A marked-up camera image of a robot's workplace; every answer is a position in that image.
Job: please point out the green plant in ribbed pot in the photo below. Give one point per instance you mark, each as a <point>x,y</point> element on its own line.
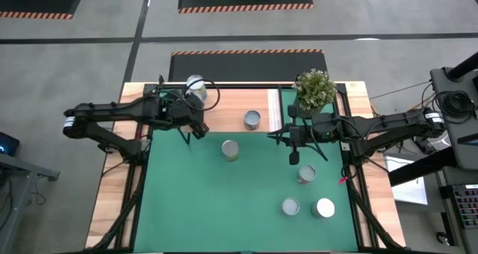
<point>313,89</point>

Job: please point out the green table mat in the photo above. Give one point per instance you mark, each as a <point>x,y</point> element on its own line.
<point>242,231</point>

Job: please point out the wooden shelf with black legs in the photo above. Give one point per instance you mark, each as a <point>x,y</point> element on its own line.
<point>231,108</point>

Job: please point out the grey cart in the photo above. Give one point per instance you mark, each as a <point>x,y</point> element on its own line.
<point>467,157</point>

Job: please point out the keypad with lit keys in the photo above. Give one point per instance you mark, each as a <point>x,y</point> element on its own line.
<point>468,209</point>

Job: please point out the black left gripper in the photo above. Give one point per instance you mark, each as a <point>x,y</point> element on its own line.
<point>175,112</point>

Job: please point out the Tomatoes label tin can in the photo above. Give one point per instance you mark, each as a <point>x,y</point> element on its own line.
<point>230,149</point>
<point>324,207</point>

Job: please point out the carrot print tin can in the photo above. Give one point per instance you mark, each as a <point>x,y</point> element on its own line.
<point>290,206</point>

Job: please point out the black device with blue light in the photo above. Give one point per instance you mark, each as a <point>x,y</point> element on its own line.
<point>9,142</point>

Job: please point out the tin can with grey lid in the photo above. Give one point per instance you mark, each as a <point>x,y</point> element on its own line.
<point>252,119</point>

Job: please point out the black beam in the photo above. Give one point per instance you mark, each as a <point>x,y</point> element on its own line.
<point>418,172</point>

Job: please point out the grey side table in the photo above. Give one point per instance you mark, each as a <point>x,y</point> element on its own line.
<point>30,168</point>

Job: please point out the black pole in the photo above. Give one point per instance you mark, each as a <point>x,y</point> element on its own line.
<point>463,67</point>

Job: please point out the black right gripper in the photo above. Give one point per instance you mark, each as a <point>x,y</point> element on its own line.
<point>317,130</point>

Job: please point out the green patterned label tin can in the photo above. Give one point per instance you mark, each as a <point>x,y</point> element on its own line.
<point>307,173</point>

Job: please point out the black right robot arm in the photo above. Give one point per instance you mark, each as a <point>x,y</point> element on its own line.
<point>392,125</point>

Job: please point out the pink tag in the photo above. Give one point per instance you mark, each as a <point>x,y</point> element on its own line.
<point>343,180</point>

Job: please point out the teal label tin can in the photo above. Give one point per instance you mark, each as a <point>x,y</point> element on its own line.
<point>195,83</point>

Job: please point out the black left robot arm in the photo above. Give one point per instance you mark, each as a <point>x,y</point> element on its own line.
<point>112,110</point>

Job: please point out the white sheet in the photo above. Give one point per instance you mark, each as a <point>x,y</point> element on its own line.
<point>411,192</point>

